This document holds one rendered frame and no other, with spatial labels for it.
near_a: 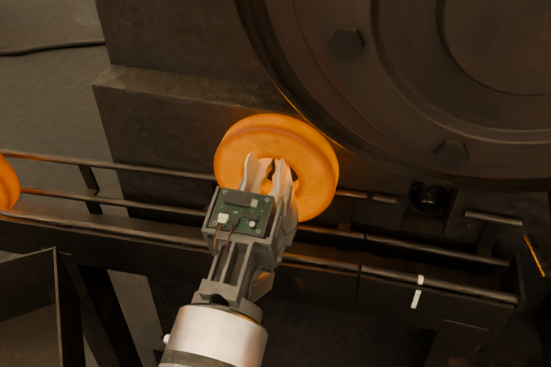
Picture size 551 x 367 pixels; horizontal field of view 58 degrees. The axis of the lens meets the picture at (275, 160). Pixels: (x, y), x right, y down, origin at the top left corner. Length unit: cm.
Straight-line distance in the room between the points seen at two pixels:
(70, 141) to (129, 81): 142
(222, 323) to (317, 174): 22
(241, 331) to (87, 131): 175
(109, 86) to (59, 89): 174
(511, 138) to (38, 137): 197
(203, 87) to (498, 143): 41
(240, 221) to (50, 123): 182
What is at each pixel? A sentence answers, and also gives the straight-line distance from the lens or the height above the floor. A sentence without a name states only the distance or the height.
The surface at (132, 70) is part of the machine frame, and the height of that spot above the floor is 87.
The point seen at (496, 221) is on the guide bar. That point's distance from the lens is 71.
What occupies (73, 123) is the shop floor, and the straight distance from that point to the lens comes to 222.
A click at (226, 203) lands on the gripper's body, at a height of 88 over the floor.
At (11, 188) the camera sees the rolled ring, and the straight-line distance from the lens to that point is 89.
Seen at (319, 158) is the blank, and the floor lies 87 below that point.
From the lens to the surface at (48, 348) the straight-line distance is 79.
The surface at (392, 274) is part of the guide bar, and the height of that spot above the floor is 71.
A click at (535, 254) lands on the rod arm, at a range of 53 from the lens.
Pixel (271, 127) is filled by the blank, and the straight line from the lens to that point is 56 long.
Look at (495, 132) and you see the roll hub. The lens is 41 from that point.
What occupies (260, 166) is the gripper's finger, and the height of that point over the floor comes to 85.
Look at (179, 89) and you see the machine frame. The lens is 69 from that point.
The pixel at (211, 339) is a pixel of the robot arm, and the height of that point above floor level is 85.
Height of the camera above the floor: 125
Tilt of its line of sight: 42 degrees down
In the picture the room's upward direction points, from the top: straight up
